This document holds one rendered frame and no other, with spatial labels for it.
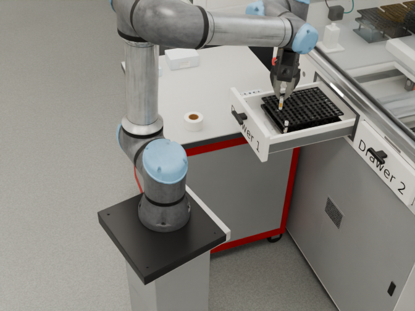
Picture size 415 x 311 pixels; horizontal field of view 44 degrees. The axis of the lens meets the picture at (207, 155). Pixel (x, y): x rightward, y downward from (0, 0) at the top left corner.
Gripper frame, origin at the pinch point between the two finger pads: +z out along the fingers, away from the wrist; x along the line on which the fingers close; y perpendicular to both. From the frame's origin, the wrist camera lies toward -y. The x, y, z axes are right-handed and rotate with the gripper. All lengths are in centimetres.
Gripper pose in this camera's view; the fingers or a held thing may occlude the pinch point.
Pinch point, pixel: (281, 97)
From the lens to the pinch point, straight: 166.2
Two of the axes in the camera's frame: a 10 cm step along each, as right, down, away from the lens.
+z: -0.3, 7.6, 6.5
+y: 2.0, -6.3, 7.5
